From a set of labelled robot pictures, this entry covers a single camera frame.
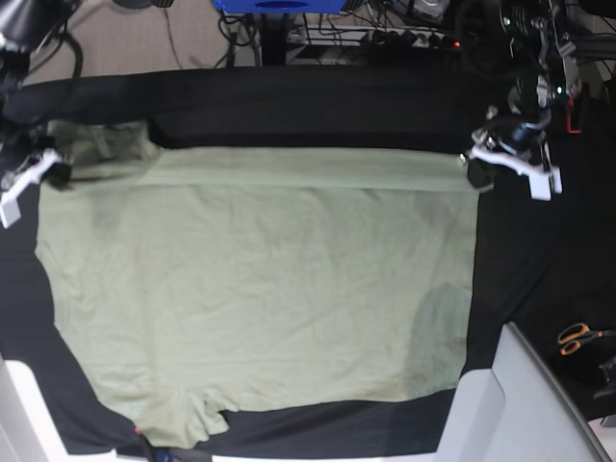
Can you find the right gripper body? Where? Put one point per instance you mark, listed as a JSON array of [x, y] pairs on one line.
[[22, 145]]

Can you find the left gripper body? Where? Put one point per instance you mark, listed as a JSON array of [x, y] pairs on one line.
[[512, 132]]

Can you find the green T-shirt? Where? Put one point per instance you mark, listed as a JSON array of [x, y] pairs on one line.
[[192, 282]]

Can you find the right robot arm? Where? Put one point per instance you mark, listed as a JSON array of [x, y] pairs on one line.
[[27, 27]]

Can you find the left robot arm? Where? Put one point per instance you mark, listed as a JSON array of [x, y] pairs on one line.
[[545, 77]]

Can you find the orange black clamp right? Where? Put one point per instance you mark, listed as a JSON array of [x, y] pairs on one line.
[[575, 112]]

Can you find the white power strip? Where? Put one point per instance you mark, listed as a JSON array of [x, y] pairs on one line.
[[418, 37]]

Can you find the blue box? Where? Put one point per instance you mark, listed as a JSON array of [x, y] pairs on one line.
[[280, 6]]

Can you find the black table leg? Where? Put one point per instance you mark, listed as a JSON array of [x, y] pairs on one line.
[[274, 29]]

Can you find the orange handled scissors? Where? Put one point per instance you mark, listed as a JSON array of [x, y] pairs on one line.
[[577, 335]]

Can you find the white frame left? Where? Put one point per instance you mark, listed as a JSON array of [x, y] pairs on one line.
[[28, 432]]

